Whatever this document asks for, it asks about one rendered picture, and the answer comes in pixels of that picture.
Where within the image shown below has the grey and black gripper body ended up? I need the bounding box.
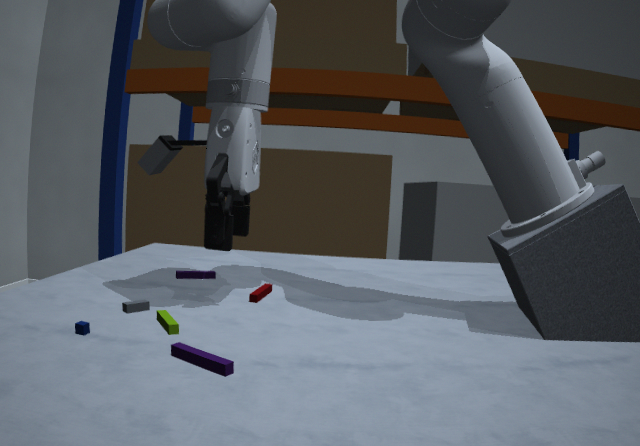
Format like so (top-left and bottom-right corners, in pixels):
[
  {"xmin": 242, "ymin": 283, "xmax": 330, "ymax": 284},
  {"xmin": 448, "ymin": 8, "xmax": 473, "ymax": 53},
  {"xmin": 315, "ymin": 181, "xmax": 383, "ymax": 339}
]
[{"xmin": 204, "ymin": 102, "xmax": 268, "ymax": 196}]

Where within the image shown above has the small blue cube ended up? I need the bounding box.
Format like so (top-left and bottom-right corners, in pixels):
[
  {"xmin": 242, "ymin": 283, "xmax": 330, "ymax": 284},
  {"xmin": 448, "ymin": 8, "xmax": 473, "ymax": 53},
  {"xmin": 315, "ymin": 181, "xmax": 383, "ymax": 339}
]
[{"xmin": 75, "ymin": 321, "xmax": 90, "ymax": 336}]

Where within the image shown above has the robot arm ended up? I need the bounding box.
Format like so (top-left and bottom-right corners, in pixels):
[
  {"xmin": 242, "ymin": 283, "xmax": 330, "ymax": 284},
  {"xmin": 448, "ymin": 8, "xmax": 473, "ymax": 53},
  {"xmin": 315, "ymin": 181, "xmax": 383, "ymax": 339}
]
[{"xmin": 137, "ymin": 0, "xmax": 605, "ymax": 238}]

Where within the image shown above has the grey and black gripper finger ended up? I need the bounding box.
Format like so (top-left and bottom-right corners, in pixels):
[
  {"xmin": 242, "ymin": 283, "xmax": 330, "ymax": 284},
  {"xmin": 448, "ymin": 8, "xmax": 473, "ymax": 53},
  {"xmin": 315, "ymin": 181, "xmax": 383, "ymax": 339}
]
[
  {"xmin": 204, "ymin": 153, "xmax": 236, "ymax": 251},
  {"xmin": 231, "ymin": 190, "xmax": 250, "ymax": 236}
]

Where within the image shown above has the lime green rod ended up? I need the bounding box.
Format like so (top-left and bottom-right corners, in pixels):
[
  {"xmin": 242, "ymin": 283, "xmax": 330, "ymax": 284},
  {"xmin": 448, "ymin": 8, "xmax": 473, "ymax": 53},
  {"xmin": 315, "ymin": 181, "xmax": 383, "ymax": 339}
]
[{"xmin": 157, "ymin": 310, "xmax": 179, "ymax": 335}]

